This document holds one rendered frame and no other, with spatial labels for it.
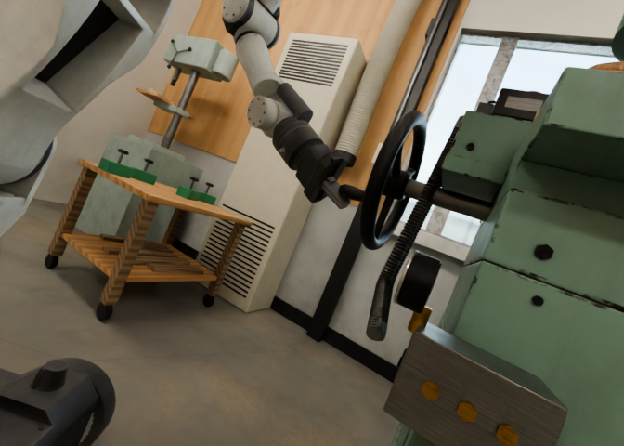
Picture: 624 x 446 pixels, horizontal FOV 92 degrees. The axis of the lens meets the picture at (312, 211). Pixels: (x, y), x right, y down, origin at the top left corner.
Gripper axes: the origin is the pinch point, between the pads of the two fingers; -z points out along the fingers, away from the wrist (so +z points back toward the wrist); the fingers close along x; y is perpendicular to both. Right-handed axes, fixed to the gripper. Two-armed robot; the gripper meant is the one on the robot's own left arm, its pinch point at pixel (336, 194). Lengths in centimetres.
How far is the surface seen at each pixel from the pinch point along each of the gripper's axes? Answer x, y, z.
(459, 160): 15.2, 12.3, -9.5
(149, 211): -68, -20, 57
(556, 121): 30.5, -2.4, -17.3
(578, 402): 14.7, -5.8, -38.3
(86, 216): -163, -41, 137
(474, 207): 9.4, 15.8, -16.3
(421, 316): 12.7, -13.6, -24.4
